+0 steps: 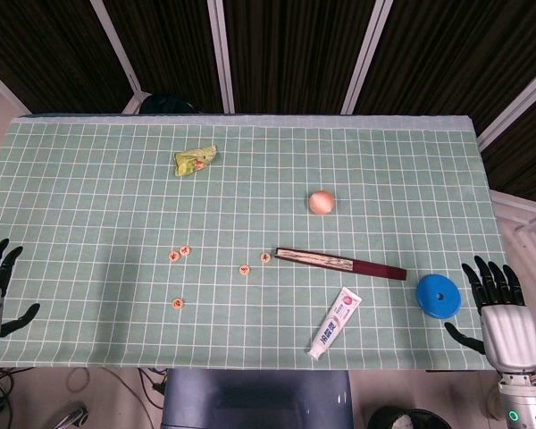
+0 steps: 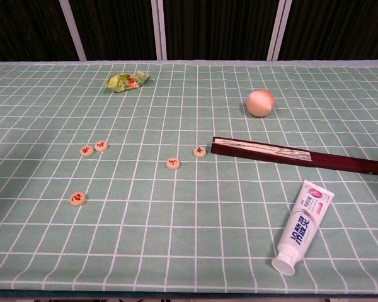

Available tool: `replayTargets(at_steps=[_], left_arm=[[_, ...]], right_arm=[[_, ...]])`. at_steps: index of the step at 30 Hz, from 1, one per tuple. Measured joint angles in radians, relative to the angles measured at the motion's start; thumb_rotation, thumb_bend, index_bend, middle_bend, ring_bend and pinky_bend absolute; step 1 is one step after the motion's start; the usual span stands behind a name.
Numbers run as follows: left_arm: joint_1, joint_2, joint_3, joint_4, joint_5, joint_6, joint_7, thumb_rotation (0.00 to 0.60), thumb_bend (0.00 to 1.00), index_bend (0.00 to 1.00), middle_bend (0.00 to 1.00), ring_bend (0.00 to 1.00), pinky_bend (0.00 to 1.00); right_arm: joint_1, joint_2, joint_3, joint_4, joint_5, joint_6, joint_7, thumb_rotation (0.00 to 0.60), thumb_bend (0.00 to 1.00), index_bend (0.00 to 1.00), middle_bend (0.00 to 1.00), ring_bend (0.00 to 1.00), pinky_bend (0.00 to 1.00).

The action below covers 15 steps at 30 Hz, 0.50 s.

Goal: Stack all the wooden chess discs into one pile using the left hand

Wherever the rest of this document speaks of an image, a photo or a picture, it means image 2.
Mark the chess piece black character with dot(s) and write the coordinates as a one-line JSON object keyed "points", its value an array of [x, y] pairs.
{"points": [[200, 152]]}

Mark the green white checked tablecloth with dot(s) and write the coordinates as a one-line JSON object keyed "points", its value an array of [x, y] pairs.
{"points": [[189, 220]]}

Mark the dark red folded fan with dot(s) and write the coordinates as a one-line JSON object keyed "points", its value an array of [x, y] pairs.
{"points": [[271, 155]]}

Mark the peach woven ball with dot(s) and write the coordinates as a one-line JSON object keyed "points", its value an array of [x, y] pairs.
{"points": [[260, 103]]}

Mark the green snack packet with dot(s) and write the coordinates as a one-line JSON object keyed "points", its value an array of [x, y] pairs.
{"points": [[126, 82]]}

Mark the white toothpaste tube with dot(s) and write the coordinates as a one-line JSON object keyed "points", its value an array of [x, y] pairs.
{"points": [[302, 226]]}

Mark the dark partition screen white frame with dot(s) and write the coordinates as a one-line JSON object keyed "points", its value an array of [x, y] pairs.
{"points": [[113, 25], [220, 25], [340, 25], [25, 25]]}

